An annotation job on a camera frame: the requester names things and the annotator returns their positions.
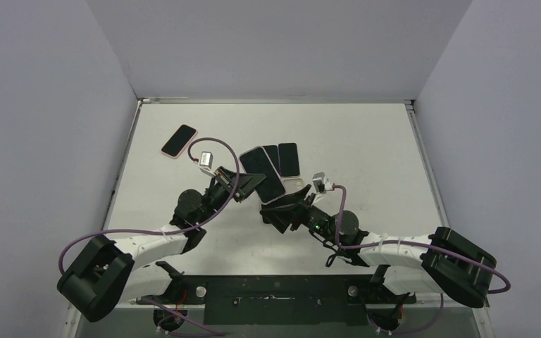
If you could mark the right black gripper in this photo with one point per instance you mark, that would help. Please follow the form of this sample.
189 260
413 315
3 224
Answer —
294 215

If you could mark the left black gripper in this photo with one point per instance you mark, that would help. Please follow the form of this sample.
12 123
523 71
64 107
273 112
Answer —
225 177

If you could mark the black smartphone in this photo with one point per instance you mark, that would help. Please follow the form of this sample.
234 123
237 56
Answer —
289 160

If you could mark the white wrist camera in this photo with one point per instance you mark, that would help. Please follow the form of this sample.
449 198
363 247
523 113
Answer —
321 183
205 161

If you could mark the phone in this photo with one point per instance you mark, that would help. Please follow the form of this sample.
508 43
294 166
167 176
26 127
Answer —
257 161
272 151
179 141

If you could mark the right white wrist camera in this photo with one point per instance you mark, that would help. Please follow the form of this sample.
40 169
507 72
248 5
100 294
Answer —
321 183

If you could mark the aluminium table frame rail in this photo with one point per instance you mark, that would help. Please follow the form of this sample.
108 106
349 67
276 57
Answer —
408 104

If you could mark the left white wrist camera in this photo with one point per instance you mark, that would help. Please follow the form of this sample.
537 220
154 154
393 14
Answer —
205 161

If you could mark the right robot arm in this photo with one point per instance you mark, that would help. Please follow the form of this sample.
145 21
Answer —
443 262

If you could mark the black phone case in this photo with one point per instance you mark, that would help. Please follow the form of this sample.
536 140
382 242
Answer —
264 214

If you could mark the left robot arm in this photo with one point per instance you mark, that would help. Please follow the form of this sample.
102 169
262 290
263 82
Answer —
109 271

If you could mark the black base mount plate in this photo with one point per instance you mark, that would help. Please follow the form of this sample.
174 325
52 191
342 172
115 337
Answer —
281 299

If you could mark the beige phone case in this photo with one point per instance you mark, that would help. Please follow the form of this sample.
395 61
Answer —
293 184

